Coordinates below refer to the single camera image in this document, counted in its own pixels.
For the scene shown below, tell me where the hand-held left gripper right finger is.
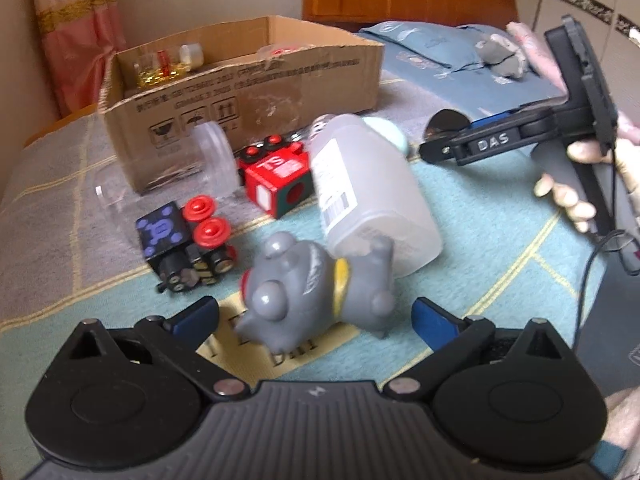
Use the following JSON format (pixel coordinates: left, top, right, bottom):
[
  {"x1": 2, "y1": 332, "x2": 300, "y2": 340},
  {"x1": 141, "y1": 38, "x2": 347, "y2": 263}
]
[{"x1": 382, "y1": 297, "x2": 573, "y2": 403}]

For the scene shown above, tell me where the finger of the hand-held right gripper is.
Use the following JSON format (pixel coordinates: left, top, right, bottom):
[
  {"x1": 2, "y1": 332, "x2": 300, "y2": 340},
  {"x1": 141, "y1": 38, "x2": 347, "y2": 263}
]
[
  {"x1": 470, "y1": 107, "x2": 523, "y2": 128},
  {"x1": 419, "y1": 139, "x2": 462, "y2": 167}
]

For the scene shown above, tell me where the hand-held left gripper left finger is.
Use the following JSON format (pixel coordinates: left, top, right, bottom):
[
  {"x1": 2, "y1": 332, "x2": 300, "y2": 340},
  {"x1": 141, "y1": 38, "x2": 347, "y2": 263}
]
[{"x1": 67, "y1": 296, "x2": 251, "y2": 402}]

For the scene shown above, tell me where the pale green round tin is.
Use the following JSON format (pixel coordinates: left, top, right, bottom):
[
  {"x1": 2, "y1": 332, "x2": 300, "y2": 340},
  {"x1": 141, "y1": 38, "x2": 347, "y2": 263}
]
[{"x1": 361, "y1": 116, "x2": 412, "y2": 157}]

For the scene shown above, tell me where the white translucent plastic bottle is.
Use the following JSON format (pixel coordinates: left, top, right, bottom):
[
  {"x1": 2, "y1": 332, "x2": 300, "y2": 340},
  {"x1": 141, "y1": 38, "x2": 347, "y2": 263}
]
[{"x1": 306, "y1": 114, "x2": 445, "y2": 278}]

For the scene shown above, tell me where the black wooden robot toy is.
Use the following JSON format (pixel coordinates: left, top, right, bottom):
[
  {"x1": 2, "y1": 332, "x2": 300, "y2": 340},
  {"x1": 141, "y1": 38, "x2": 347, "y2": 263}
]
[{"x1": 135, "y1": 195, "x2": 238, "y2": 295}]

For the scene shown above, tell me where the grey rubber animal toy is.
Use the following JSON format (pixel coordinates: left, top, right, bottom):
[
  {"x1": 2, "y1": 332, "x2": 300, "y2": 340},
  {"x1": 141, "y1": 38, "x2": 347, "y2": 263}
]
[{"x1": 234, "y1": 232, "x2": 396, "y2": 356}]

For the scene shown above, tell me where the red wooden robot toy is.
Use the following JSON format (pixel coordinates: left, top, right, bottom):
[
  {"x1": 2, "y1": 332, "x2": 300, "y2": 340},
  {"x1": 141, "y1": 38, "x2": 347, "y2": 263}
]
[{"x1": 236, "y1": 135, "x2": 313, "y2": 220}]

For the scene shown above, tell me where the clear plastic jar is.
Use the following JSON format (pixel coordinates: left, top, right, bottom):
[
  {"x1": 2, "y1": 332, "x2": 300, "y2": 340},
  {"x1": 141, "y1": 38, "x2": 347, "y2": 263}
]
[{"x1": 95, "y1": 122, "x2": 242, "y2": 221}]

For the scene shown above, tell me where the cardboard box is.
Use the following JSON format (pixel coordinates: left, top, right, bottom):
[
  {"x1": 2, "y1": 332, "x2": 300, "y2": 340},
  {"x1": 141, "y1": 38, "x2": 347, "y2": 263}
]
[{"x1": 97, "y1": 15, "x2": 386, "y2": 196}]

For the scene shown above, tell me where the person's left forearm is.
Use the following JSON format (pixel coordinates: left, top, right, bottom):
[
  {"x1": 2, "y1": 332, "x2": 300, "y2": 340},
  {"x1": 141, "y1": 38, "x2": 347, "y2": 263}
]
[{"x1": 602, "y1": 389, "x2": 640, "y2": 461}]

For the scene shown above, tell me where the person's right hand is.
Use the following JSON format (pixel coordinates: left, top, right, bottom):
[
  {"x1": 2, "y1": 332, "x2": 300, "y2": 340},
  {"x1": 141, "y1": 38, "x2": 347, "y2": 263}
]
[{"x1": 534, "y1": 139, "x2": 613, "y2": 234}]

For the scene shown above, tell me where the light blue pillow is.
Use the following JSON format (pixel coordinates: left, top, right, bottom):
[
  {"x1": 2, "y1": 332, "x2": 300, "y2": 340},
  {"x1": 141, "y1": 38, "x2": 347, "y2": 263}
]
[{"x1": 357, "y1": 21, "x2": 568, "y2": 128}]

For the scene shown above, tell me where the grey plush toy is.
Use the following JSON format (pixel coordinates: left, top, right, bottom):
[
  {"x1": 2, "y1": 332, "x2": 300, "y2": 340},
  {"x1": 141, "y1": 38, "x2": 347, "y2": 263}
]
[{"x1": 472, "y1": 34, "x2": 528, "y2": 78}]

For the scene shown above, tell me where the pink striped cloth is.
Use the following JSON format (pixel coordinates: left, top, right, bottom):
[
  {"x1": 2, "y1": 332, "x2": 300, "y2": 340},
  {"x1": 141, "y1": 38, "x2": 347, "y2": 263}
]
[{"x1": 506, "y1": 21, "x2": 551, "y2": 76}]

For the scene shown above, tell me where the plaid bed blanket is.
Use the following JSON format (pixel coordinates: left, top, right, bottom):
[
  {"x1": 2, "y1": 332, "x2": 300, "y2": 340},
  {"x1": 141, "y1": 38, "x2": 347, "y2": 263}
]
[{"x1": 0, "y1": 67, "x2": 621, "y2": 401}]

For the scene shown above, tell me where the dark cloth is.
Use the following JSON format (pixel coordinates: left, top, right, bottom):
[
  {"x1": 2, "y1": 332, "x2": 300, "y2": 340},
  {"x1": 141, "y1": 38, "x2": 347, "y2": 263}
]
[{"x1": 575, "y1": 260, "x2": 640, "y2": 396}]

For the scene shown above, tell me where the red-lidded clear container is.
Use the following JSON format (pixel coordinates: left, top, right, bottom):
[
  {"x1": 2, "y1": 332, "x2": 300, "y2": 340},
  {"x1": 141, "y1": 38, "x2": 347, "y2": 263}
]
[{"x1": 257, "y1": 44, "x2": 303, "y2": 63}]

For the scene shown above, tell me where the teal band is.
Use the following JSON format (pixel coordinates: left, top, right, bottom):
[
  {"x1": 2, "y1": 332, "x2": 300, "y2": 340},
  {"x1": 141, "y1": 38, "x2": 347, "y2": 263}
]
[{"x1": 592, "y1": 440, "x2": 627, "y2": 478}]

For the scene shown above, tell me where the jar of gold beads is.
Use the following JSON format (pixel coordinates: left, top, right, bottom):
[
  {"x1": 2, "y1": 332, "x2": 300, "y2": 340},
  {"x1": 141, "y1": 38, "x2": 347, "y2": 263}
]
[{"x1": 132, "y1": 50, "x2": 186, "y2": 88}]

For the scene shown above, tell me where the pink curtain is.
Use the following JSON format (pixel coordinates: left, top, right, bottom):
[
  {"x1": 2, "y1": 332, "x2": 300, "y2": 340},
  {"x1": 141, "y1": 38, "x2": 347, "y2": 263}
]
[{"x1": 32, "y1": 0, "x2": 126, "y2": 116}]

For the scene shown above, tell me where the black cable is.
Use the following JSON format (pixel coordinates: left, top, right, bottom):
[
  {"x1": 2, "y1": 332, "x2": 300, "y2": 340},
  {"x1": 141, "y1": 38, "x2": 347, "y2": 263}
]
[{"x1": 572, "y1": 230, "x2": 633, "y2": 348}]

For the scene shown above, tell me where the wooden bed side rail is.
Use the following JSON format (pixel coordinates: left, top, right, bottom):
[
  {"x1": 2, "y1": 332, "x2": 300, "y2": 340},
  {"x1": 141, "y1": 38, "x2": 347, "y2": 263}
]
[{"x1": 24, "y1": 104, "x2": 101, "y2": 147}]

